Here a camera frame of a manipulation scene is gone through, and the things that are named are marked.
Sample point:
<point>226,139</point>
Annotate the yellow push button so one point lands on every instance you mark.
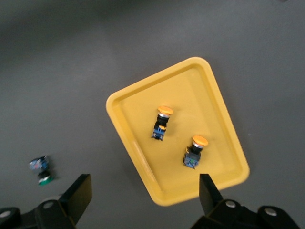
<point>194,155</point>
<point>162,124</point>

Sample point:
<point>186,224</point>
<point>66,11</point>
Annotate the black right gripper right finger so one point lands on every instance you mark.
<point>208,193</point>

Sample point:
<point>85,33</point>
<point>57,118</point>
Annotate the green push button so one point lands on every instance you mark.
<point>39,165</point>

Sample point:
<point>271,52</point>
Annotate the yellow plastic tray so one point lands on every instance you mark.
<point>190,95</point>

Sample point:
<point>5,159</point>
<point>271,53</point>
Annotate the dark grey table mat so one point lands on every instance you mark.
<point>71,71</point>

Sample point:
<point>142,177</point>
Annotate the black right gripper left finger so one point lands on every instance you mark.
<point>78,193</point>

